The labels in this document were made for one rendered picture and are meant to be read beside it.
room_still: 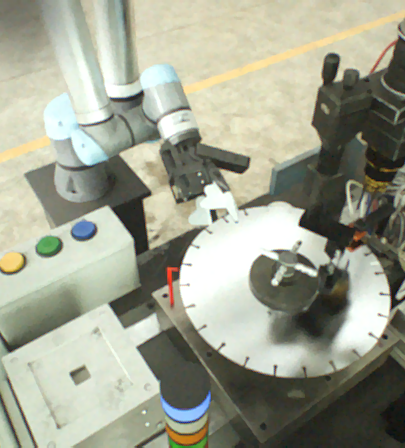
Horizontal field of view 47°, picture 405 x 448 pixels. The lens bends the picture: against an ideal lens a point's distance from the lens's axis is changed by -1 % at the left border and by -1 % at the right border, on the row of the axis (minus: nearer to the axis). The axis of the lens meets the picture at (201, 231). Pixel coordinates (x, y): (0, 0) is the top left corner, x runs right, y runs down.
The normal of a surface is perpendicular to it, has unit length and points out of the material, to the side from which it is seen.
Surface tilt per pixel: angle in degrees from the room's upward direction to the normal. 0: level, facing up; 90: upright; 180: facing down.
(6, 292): 0
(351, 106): 90
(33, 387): 0
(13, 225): 0
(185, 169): 32
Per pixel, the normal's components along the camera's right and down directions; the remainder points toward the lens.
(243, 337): 0.00, -0.67
